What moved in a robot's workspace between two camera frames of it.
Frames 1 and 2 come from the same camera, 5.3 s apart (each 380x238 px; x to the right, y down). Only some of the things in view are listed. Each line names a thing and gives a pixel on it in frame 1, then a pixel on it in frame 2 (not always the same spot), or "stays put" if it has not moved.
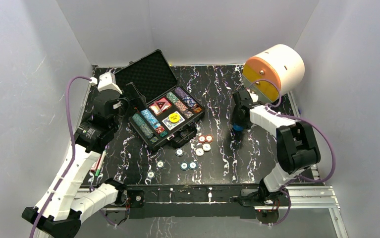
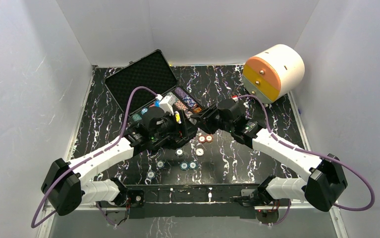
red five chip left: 202,139 stays put
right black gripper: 235,120 to 207,114
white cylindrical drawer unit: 283,64 stays put
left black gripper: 133,95 to 181,126
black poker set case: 170,119 stays put
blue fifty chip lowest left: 150,174 stays put
